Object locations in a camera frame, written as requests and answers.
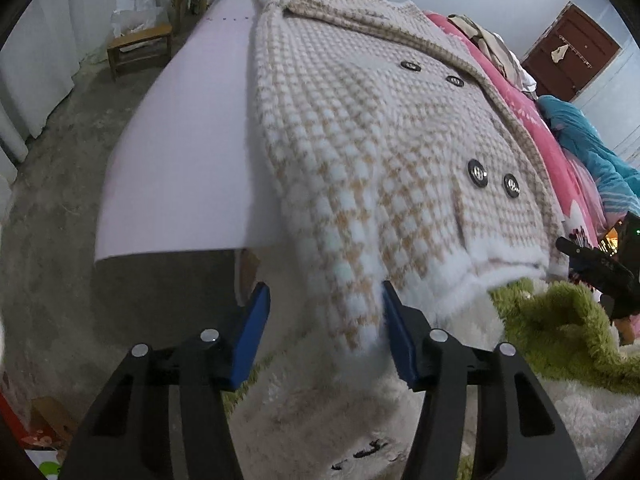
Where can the pink floral blanket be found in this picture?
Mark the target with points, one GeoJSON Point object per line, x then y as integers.
{"type": "Point", "coordinates": [520, 105]}

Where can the beige white checked knit coat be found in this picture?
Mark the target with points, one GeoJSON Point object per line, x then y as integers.
{"type": "Point", "coordinates": [390, 160]}

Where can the small cream hanging cloth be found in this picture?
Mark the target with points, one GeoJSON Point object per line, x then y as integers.
{"type": "Point", "coordinates": [559, 52]}

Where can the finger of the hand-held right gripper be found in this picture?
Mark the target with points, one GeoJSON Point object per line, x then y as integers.
{"type": "Point", "coordinates": [575, 252]}

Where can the white fluffy rug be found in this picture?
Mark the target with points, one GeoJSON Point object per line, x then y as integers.
{"type": "Point", "coordinates": [325, 410]}

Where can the white curtains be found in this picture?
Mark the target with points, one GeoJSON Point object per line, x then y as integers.
{"type": "Point", "coordinates": [40, 60]}

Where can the green fluffy rug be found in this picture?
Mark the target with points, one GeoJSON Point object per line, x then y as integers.
{"type": "Point", "coordinates": [555, 330]}

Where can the white plastic bag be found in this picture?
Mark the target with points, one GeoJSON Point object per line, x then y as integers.
{"type": "Point", "coordinates": [135, 15]}

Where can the small wooden stool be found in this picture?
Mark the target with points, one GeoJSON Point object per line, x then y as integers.
{"type": "Point", "coordinates": [137, 42]}

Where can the red box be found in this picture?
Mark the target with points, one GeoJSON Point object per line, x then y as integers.
{"type": "Point", "coordinates": [10, 425]}

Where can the brown cardboard box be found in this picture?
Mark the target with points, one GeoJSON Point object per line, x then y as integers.
{"type": "Point", "coordinates": [52, 420]}

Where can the brown wooden door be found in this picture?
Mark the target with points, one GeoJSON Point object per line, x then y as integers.
{"type": "Point", "coordinates": [580, 60]}

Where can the person's right hand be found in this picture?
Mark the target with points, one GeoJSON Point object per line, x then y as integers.
{"type": "Point", "coordinates": [629, 331]}

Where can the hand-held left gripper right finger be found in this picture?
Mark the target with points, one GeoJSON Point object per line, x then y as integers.
{"type": "Point", "coordinates": [400, 340]}

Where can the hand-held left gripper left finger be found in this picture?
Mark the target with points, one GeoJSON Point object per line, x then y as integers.
{"type": "Point", "coordinates": [250, 335]}

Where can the teal blanket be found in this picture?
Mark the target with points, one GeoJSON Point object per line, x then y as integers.
{"type": "Point", "coordinates": [580, 135]}

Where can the pile of beige clothes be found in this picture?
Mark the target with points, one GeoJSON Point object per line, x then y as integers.
{"type": "Point", "coordinates": [490, 40]}

